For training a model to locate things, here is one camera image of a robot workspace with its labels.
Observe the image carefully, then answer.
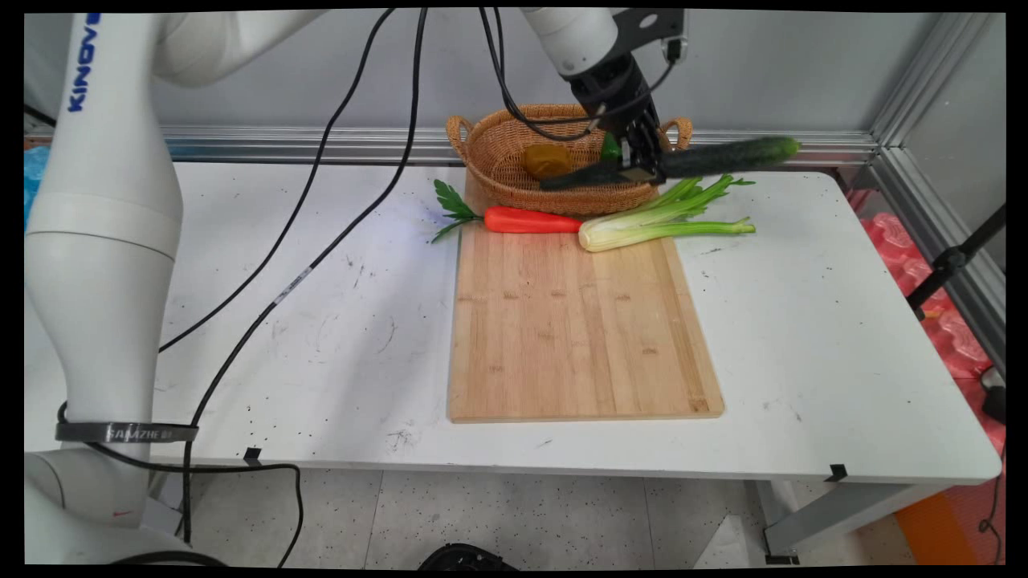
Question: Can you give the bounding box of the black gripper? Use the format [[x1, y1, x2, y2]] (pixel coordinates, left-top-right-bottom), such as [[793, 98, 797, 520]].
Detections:
[[570, 55, 669, 186]]

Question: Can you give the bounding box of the dark green cucumber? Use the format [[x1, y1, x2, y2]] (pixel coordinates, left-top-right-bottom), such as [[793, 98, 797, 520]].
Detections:
[[540, 136, 802, 192]]

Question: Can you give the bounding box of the pale green celery stalk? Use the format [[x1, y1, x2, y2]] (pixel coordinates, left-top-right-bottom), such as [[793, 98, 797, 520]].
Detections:
[[578, 174, 757, 253]]

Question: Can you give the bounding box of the brown potato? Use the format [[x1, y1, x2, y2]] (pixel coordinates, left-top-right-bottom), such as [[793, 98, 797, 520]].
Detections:
[[522, 143, 574, 180]]

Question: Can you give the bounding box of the orange carrot with leaves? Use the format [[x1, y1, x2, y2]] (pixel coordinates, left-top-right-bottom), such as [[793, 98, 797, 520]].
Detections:
[[431, 179, 584, 244]]

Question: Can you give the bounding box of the woven wicker basket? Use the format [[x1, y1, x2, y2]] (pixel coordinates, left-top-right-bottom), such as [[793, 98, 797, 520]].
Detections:
[[447, 103, 693, 216]]

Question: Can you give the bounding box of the bamboo cutting board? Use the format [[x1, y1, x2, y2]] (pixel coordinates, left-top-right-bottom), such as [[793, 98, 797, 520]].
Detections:
[[447, 173, 725, 424]]

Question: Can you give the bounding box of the black tripod stand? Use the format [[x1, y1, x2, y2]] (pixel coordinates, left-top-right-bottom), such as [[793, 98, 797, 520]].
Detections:
[[906, 205, 1006, 322]]

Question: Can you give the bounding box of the red bubble wrap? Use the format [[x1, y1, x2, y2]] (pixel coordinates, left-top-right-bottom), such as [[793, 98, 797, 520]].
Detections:
[[847, 189, 1006, 458]]

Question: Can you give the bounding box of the grey metal table leg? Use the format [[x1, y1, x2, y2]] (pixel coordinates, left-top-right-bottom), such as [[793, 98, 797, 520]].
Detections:
[[757, 480, 958, 566]]

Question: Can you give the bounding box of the round black object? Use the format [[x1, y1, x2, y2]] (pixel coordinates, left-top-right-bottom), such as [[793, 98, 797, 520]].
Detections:
[[418, 543, 520, 572]]

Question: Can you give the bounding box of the orange mat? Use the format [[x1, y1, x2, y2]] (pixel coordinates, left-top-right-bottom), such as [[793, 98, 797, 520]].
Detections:
[[894, 474, 1006, 566]]

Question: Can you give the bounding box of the blue plastic sheet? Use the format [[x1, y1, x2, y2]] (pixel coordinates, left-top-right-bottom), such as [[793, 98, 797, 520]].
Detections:
[[24, 144, 51, 230]]

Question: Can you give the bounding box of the short black camera cable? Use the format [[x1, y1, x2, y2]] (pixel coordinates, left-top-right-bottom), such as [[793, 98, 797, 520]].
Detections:
[[641, 36, 685, 94]]

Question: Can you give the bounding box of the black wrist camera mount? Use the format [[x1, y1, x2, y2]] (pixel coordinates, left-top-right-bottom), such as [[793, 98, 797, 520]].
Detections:
[[614, 8, 689, 63]]

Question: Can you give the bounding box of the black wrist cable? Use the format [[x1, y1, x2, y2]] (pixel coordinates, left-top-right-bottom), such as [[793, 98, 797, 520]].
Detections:
[[479, 8, 603, 144]]

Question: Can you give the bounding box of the aluminium frame post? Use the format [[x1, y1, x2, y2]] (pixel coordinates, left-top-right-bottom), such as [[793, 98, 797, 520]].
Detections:
[[870, 12, 990, 148]]

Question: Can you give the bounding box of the aluminium frame rail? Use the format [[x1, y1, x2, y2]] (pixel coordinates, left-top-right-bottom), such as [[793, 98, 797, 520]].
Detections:
[[851, 147, 1006, 374]]

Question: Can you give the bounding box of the thin black cable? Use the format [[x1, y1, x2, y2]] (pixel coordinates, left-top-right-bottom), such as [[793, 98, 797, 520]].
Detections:
[[158, 8, 398, 354]]

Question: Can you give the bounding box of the black cable with white label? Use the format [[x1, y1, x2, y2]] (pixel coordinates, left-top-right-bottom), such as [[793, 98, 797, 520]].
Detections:
[[182, 8, 430, 548]]

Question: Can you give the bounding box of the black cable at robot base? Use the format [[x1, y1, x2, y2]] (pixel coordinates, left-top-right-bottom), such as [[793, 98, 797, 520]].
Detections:
[[56, 400, 304, 568]]

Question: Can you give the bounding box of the black velcro strap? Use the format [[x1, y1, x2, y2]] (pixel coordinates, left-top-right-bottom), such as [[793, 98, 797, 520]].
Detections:
[[55, 401, 200, 445]]

